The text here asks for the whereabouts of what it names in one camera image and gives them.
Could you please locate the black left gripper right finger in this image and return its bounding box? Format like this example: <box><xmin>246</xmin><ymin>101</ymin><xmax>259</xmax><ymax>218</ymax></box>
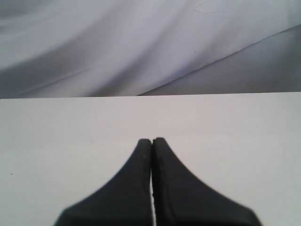
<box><xmin>151</xmin><ymin>137</ymin><xmax>261</xmax><ymax>226</ymax></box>

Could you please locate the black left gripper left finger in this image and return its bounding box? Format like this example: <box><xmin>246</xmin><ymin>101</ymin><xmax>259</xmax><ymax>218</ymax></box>
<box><xmin>55</xmin><ymin>139</ymin><xmax>153</xmax><ymax>226</ymax></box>

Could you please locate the white backdrop cloth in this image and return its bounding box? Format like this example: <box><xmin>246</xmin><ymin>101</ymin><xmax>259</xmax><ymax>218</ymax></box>
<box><xmin>0</xmin><ymin>0</ymin><xmax>301</xmax><ymax>98</ymax></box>

